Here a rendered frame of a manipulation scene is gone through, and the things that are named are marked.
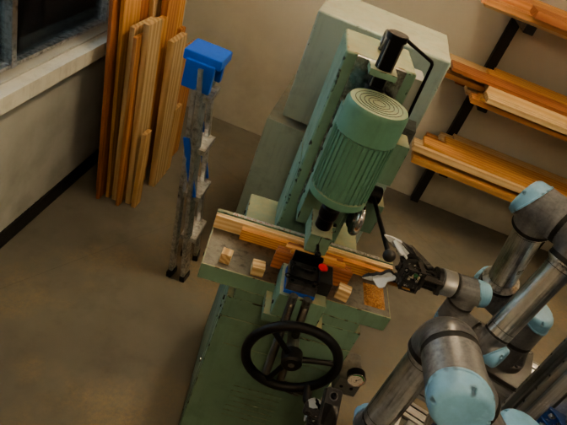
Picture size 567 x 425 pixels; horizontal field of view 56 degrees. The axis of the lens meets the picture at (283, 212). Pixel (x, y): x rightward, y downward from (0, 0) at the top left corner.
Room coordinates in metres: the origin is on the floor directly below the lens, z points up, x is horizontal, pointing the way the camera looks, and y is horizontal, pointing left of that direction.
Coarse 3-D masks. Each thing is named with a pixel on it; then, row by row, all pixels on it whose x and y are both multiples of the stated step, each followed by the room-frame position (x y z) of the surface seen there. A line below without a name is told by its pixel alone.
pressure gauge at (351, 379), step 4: (352, 368) 1.19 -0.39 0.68; (356, 368) 1.19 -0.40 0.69; (348, 372) 1.18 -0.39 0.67; (352, 372) 1.18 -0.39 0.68; (356, 372) 1.18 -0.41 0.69; (360, 372) 1.18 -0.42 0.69; (364, 372) 1.20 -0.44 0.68; (348, 376) 1.16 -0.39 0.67; (352, 376) 1.17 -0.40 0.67; (356, 376) 1.17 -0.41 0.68; (360, 376) 1.17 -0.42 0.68; (364, 376) 1.18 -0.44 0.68; (348, 380) 1.17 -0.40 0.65; (352, 380) 1.17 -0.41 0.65; (360, 380) 1.17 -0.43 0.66; (364, 380) 1.17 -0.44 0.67; (348, 384) 1.17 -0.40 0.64; (352, 384) 1.17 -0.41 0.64; (356, 384) 1.17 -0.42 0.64; (360, 384) 1.17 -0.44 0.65
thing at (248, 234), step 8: (240, 232) 1.33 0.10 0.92; (248, 232) 1.32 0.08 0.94; (256, 232) 1.33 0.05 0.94; (248, 240) 1.32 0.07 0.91; (256, 240) 1.33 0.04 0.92; (264, 240) 1.33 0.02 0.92; (272, 240) 1.33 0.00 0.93; (280, 240) 1.34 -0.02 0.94; (288, 240) 1.35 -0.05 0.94; (272, 248) 1.33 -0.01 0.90; (352, 264) 1.37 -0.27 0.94; (360, 264) 1.38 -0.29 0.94; (360, 272) 1.37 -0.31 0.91; (408, 288) 1.40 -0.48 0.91
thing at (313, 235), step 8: (312, 208) 1.44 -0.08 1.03; (312, 216) 1.40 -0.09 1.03; (312, 224) 1.35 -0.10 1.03; (312, 232) 1.31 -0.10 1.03; (320, 232) 1.33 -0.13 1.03; (328, 232) 1.35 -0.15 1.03; (312, 240) 1.31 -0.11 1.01; (320, 240) 1.31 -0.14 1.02; (328, 240) 1.31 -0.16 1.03; (304, 248) 1.31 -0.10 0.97; (312, 248) 1.31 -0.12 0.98; (320, 248) 1.31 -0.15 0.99
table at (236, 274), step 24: (216, 240) 1.27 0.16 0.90; (240, 240) 1.31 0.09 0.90; (216, 264) 1.17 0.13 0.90; (240, 264) 1.21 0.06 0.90; (240, 288) 1.17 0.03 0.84; (264, 288) 1.18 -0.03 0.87; (336, 288) 1.27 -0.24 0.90; (360, 288) 1.31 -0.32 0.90; (384, 288) 1.36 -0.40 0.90; (264, 312) 1.09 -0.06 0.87; (336, 312) 1.21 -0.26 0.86; (360, 312) 1.22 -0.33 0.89; (384, 312) 1.25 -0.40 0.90
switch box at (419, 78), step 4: (416, 72) 1.71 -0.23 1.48; (420, 72) 1.73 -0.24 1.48; (416, 76) 1.67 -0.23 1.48; (420, 76) 1.69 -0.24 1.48; (416, 80) 1.65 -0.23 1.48; (420, 80) 1.65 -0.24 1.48; (416, 84) 1.65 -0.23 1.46; (420, 84) 1.65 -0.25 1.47; (424, 84) 1.65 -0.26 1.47; (412, 88) 1.65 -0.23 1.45; (416, 88) 1.65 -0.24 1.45; (408, 92) 1.65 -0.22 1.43; (412, 92) 1.65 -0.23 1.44; (416, 92) 1.65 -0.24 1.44; (408, 96) 1.65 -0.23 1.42; (412, 96) 1.65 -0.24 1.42; (404, 100) 1.65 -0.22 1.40; (408, 100) 1.65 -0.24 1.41; (412, 100) 1.65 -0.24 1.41; (404, 104) 1.65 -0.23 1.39; (408, 104) 1.65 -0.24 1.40; (408, 108) 1.65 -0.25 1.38
